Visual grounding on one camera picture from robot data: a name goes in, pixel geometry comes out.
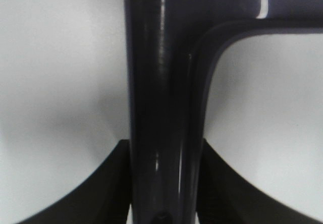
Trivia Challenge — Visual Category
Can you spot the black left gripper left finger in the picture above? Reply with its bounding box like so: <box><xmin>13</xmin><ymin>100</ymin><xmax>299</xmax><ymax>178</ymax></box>
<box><xmin>22</xmin><ymin>140</ymin><xmax>131</xmax><ymax>223</ymax></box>

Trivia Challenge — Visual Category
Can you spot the grey plastic dustpan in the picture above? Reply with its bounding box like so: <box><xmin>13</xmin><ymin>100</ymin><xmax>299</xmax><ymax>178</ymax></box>
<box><xmin>125</xmin><ymin>0</ymin><xmax>322</xmax><ymax>223</ymax></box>

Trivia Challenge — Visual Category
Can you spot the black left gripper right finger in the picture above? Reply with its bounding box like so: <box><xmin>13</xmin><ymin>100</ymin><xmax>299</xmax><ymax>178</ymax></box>
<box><xmin>200</xmin><ymin>141</ymin><xmax>318</xmax><ymax>223</ymax></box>

